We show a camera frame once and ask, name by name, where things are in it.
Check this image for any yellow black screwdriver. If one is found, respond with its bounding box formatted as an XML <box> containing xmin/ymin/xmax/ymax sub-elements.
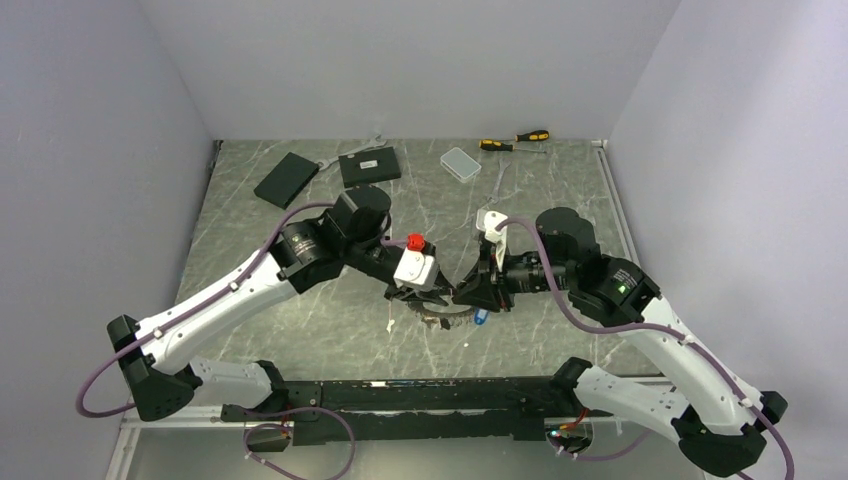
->
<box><xmin>478</xmin><ymin>139</ymin><xmax>547</xmax><ymax>154</ymax></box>
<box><xmin>514</xmin><ymin>130</ymin><xmax>550</xmax><ymax>142</ymax></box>

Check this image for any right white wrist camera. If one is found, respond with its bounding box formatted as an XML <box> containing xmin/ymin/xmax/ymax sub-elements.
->
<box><xmin>475</xmin><ymin>208</ymin><xmax>508</xmax><ymax>270</ymax></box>

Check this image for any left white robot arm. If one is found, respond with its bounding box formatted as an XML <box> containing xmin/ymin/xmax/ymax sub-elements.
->
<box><xmin>107</xmin><ymin>187</ymin><xmax>454</xmax><ymax>422</ymax></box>

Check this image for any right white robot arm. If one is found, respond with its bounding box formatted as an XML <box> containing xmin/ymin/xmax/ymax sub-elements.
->
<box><xmin>453</xmin><ymin>207</ymin><xmax>787</xmax><ymax>478</ymax></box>

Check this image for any black flat pad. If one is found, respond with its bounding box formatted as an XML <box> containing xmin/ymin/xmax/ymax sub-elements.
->
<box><xmin>253</xmin><ymin>153</ymin><xmax>319</xmax><ymax>209</ymax></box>

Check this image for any silver wrench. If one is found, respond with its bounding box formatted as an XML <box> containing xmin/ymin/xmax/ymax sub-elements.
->
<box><xmin>487</xmin><ymin>158</ymin><xmax>511</xmax><ymax>205</ymax></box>
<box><xmin>317</xmin><ymin>135</ymin><xmax>387</xmax><ymax>171</ymax></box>

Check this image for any silver wrench back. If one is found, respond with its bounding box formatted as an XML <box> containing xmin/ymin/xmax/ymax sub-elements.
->
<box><xmin>317</xmin><ymin>135</ymin><xmax>387</xmax><ymax>171</ymax></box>

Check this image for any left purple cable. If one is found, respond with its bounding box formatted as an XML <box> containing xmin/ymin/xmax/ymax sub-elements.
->
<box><xmin>74</xmin><ymin>200</ymin><xmax>409</xmax><ymax>420</ymax></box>

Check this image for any yellow black screwdriver upper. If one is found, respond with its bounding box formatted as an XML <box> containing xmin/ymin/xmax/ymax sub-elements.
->
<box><xmin>514</xmin><ymin>130</ymin><xmax>550</xmax><ymax>142</ymax></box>

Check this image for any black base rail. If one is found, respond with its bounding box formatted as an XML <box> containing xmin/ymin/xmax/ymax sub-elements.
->
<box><xmin>220</xmin><ymin>376</ymin><xmax>584</xmax><ymax>446</ymax></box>

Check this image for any silver wrench right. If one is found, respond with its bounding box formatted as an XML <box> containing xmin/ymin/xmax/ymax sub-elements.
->
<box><xmin>487</xmin><ymin>158</ymin><xmax>511</xmax><ymax>205</ymax></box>

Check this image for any aluminium frame rail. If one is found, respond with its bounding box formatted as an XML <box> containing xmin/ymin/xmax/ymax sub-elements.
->
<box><xmin>591</xmin><ymin>139</ymin><xmax>709</xmax><ymax>422</ymax></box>

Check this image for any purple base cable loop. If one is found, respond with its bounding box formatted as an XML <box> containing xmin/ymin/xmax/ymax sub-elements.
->
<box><xmin>242</xmin><ymin>405</ymin><xmax>357</xmax><ymax>480</ymax></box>

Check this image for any clear plastic box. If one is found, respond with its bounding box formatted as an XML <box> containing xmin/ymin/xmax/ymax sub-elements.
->
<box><xmin>440</xmin><ymin>147</ymin><xmax>482</xmax><ymax>184</ymax></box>

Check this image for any yellow black screwdriver lower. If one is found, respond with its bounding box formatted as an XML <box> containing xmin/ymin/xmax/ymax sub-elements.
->
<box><xmin>478</xmin><ymin>139</ymin><xmax>547</xmax><ymax>154</ymax></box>

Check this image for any large metal keyring with rings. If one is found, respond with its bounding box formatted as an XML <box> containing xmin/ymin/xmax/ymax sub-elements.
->
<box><xmin>406</xmin><ymin>300</ymin><xmax>490</xmax><ymax>330</ymax></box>

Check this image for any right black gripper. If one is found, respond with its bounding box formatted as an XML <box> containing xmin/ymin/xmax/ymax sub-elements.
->
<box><xmin>453</xmin><ymin>239</ymin><xmax>575</xmax><ymax>310</ymax></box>

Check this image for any black flat box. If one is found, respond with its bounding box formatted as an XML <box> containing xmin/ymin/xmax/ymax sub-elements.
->
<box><xmin>338</xmin><ymin>147</ymin><xmax>402</xmax><ymax>188</ymax></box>

